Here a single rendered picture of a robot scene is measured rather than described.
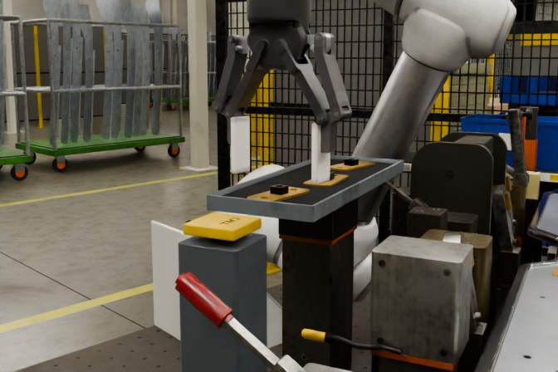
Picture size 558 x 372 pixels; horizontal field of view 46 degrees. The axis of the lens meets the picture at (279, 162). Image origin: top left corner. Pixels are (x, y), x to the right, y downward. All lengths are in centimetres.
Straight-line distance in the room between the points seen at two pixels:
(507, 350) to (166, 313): 94
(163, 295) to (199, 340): 87
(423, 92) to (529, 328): 57
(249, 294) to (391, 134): 71
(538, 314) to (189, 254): 47
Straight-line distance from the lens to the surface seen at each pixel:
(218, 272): 66
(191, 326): 70
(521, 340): 85
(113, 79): 879
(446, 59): 126
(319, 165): 75
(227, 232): 65
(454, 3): 123
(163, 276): 155
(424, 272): 75
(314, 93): 75
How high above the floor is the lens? 132
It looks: 9 degrees down
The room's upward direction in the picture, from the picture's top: straight up
